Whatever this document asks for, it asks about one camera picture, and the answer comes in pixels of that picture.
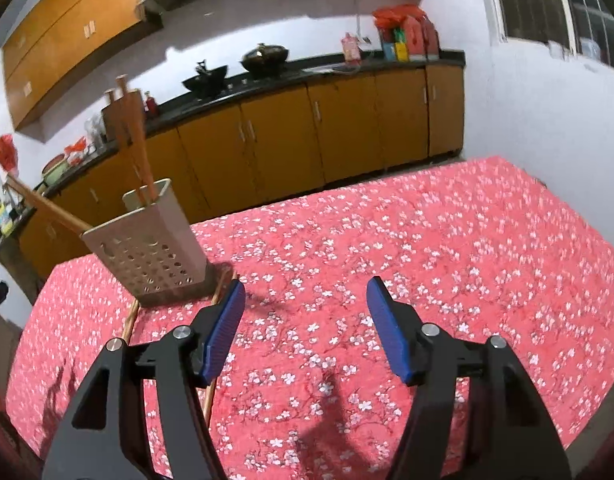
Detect dark cutting board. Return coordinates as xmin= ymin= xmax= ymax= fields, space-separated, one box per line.
xmin=101 ymin=87 xmax=148 ymax=143

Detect red thermos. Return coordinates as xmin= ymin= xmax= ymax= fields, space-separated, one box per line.
xmin=404 ymin=15 xmax=428 ymax=61
xmin=423 ymin=17 xmax=441 ymax=58

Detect black pot with lid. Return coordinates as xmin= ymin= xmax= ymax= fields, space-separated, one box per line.
xmin=239 ymin=42 xmax=291 ymax=75

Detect gas stove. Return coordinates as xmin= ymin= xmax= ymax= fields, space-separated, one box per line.
xmin=184 ymin=67 xmax=313 ymax=103

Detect wooden lower kitchen cabinets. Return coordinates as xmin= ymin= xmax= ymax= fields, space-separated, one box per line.
xmin=17 ymin=65 xmax=465 ymax=281

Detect red floral tablecloth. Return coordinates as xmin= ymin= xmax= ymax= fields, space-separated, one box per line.
xmin=4 ymin=156 xmax=614 ymax=480

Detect pink detergent bottle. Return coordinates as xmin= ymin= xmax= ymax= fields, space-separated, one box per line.
xmin=341 ymin=32 xmax=363 ymax=63

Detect large barred window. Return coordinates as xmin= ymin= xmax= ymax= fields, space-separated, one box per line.
xmin=479 ymin=0 xmax=614 ymax=73

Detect red hanging plastic bag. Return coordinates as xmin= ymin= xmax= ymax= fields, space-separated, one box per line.
xmin=0 ymin=134 xmax=19 ymax=176

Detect green basin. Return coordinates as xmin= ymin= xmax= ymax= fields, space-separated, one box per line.
xmin=41 ymin=154 xmax=70 ymax=186

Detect clear plastic bag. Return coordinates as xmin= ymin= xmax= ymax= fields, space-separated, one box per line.
xmin=84 ymin=115 xmax=105 ymax=148

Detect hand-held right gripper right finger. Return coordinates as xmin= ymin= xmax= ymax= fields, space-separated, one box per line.
xmin=365 ymin=276 xmax=572 ymax=480

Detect beige perforated utensil holder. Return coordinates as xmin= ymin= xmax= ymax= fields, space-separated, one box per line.
xmin=82 ymin=178 xmax=214 ymax=308

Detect wooden upper wall cabinets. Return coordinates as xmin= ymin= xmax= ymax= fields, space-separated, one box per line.
xmin=2 ymin=0 xmax=433 ymax=131

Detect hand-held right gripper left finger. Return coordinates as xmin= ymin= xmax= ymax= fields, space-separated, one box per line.
xmin=41 ymin=279 xmax=247 ymax=480

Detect black kitchen countertop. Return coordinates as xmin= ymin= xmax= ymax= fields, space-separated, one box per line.
xmin=0 ymin=49 xmax=466 ymax=256

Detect black wok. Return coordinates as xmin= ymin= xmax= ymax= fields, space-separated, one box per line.
xmin=181 ymin=60 xmax=229 ymax=95

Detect small red plastic bag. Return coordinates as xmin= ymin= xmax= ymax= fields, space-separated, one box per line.
xmin=63 ymin=137 xmax=90 ymax=166

